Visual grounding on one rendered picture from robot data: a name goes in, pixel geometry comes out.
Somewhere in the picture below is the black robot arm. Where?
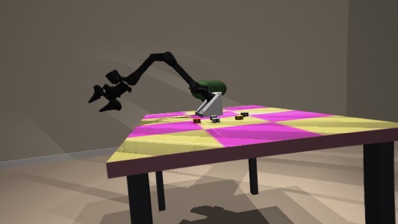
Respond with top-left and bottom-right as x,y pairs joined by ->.
102,51 -> 215,102

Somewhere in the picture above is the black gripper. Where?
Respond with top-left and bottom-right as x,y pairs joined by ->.
89,85 -> 122,112

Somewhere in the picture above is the small yellow block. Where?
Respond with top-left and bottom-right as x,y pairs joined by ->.
235,115 -> 244,120

